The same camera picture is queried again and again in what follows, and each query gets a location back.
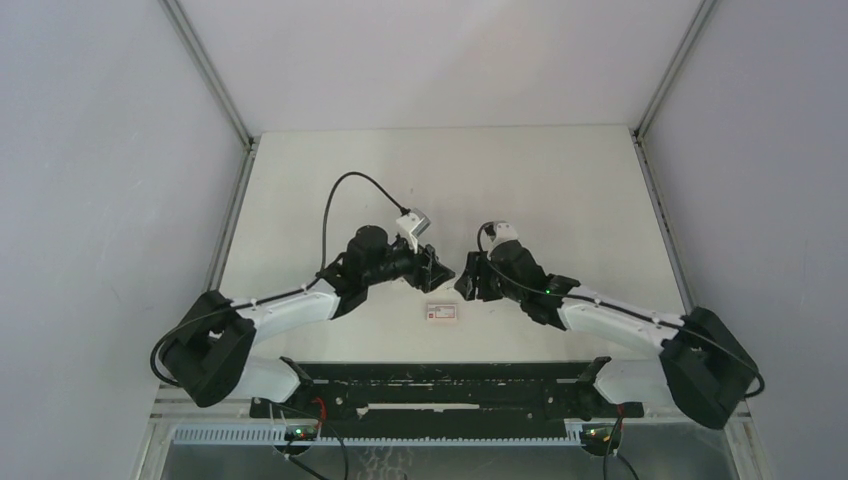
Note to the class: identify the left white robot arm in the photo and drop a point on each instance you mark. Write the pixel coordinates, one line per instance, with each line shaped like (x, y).
(210, 353)

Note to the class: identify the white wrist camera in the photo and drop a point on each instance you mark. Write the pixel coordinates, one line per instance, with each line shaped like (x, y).
(500, 232)
(411, 225)

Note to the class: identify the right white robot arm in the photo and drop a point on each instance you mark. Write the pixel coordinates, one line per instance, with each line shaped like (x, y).
(705, 370)

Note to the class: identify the red white staple box sleeve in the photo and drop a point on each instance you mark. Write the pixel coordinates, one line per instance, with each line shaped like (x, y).
(443, 313)

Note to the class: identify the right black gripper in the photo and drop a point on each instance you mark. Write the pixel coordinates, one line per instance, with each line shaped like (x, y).
(475, 267)

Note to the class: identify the white slotted cable duct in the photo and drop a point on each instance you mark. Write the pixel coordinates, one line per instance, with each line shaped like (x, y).
(268, 435)

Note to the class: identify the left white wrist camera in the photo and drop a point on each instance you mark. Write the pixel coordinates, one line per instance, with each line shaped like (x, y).
(411, 225)

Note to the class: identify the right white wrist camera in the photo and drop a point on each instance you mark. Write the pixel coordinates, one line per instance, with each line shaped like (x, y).
(500, 232)

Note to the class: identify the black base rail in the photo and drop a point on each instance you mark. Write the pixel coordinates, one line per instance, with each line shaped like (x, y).
(480, 400)

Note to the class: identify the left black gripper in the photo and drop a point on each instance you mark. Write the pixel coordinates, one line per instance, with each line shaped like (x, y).
(419, 263)

